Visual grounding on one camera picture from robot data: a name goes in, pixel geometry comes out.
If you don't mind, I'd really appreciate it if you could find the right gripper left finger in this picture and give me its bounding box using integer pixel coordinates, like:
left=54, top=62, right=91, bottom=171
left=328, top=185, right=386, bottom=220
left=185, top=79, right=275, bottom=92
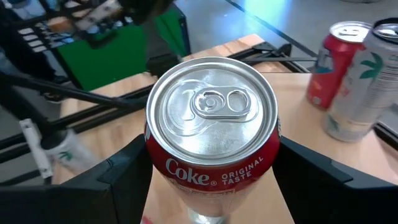
left=0, top=134, right=153, bottom=224

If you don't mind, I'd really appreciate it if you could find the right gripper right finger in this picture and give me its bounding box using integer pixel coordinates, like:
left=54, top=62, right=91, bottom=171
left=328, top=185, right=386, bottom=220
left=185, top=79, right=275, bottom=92
left=272, top=136, right=398, bottom=224

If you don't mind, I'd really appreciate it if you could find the white Celsius palm can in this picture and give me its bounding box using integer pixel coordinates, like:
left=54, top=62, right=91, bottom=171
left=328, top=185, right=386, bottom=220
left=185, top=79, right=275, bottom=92
left=40, top=129, right=98, bottom=175
left=323, top=17, right=398, bottom=143

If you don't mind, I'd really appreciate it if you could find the red Fanta strawberry can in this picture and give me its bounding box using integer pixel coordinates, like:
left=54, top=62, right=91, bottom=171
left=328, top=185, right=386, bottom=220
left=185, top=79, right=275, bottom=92
left=306, top=21, right=373, bottom=110

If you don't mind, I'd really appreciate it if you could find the red Coca-Cola can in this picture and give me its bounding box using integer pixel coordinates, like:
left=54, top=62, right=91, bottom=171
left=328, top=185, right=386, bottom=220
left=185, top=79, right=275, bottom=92
left=144, top=56, right=282, bottom=224

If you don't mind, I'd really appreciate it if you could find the black aluminium rig frame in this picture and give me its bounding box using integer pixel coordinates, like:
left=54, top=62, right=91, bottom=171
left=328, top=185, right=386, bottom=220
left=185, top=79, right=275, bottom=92
left=0, top=71, right=156, bottom=187

